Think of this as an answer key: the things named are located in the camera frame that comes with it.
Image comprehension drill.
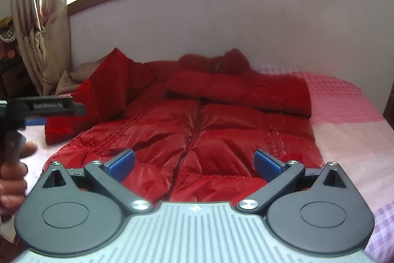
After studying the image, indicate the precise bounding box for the red puffer jacket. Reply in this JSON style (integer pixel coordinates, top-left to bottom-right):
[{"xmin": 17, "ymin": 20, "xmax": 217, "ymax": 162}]
[{"xmin": 45, "ymin": 49, "xmax": 324, "ymax": 203}]

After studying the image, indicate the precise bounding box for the colourful clothes pile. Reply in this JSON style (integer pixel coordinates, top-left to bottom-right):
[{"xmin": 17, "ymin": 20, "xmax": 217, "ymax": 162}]
[{"xmin": 0, "ymin": 16, "xmax": 20, "ymax": 65}]

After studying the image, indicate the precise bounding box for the person's left hand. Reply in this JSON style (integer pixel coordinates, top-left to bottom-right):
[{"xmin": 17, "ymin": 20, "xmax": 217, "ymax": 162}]
[{"xmin": 0, "ymin": 141, "xmax": 38, "ymax": 216}]

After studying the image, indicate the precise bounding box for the beige cloth by curtain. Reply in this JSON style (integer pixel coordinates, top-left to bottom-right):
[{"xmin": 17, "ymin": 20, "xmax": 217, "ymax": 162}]
[{"xmin": 39, "ymin": 58, "xmax": 103, "ymax": 96}]

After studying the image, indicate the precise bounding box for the pink purple checked bedsheet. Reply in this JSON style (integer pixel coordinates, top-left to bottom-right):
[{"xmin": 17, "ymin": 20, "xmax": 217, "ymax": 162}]
[{"xmin": 25, "ymin": 66, "xmax": 393, "ymax": 262}]

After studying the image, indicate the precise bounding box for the beige floral curtain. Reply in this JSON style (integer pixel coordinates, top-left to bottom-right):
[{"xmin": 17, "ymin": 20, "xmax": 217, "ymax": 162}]
[{"xmin": 11, "ymin": 0, "xmax": 71, "ymax": 95}]

